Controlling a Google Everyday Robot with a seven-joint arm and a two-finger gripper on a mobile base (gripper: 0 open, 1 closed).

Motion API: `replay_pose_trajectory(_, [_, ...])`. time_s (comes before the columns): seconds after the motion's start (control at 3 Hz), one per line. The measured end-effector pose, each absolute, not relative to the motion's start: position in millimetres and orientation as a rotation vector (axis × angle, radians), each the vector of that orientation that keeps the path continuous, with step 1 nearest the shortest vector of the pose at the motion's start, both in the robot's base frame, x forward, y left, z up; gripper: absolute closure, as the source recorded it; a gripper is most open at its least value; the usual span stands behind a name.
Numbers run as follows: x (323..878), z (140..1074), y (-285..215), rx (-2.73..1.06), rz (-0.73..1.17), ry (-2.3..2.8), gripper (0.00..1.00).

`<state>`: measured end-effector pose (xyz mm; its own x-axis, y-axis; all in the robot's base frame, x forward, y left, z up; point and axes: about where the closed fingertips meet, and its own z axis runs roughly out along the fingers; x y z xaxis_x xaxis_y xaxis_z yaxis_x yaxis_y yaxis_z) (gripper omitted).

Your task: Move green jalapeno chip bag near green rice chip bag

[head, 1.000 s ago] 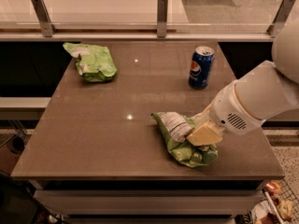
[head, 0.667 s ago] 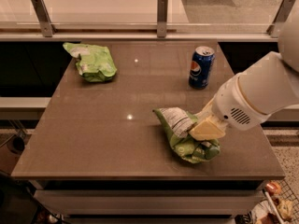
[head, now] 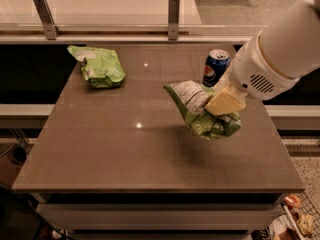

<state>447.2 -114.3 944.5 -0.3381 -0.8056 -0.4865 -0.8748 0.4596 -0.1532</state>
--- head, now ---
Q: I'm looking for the green rice chip bag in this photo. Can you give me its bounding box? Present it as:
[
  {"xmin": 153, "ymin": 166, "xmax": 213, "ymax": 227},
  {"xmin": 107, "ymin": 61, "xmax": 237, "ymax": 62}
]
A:
[{"xmin": 67, "ymin": 45, "xmax": 125, "ymax": 88}]

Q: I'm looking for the left metal railing bracket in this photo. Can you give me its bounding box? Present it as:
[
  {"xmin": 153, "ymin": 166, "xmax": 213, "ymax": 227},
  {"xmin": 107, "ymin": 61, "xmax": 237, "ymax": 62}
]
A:
[{"xmin": 33, "ymin": 0, "xmax": 58, "ymax": 40}]

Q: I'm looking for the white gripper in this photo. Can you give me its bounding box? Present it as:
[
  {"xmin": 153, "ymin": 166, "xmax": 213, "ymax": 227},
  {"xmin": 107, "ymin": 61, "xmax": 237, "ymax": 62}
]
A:
[{"xmin": 204, "ymin": 36, "xmax": 298, "ymax": 115}]

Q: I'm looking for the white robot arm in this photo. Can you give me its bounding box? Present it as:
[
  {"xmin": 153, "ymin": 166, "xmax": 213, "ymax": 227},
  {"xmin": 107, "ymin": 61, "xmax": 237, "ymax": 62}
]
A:
[{"xmin": 205, "ymin": 0, "xmax": 320, "ymax": 115}]

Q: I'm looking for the wire basket with items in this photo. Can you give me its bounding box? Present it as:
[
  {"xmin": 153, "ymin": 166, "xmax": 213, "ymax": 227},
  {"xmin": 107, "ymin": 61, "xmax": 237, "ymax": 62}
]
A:
[{"xmin": 267, "ymin": 193, "xmax": 320, "ymax": 240}]

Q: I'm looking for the green jalapeno chip bag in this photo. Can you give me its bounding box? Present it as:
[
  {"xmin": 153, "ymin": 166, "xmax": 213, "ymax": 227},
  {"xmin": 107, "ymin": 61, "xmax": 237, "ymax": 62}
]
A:
[{"xmin": 163, "ymin": 80, "xmax": 241, "ymax": 141}]

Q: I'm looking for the glass railing panel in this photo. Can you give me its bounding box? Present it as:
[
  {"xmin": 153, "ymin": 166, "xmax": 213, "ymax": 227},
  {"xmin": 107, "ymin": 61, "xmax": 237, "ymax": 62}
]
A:
[{"xmin": 0, "ymin": 0, "xmax": 297, "ymax": 36}]

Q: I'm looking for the blue Pepsi can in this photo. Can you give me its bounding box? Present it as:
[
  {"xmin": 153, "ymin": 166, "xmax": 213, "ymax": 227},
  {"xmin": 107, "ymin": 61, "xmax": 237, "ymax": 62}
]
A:
[{"xmin": 202, "ymin": 49, "xmax": 230, "ymax": 87}]

